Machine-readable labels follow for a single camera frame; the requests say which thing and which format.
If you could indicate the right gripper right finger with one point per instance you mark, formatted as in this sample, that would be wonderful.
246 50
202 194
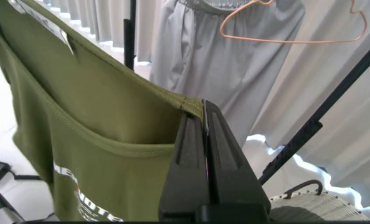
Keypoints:
231 174

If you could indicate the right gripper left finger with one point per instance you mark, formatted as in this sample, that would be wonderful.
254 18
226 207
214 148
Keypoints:
185 174

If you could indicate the pale grey shorts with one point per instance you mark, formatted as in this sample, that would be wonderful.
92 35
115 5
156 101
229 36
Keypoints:
222 68

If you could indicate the green garment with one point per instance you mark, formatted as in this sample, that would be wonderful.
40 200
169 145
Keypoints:
94 109

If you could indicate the pink clothes hanger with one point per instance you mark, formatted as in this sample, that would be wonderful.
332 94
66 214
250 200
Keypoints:
281 41

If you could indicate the white laundry basket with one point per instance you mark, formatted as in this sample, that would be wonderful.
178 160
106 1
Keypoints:
315 205

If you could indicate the black clothes rack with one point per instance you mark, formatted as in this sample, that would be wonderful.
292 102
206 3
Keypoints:
312 126

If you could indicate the white curtain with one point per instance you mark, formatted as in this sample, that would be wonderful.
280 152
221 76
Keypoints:
344 109

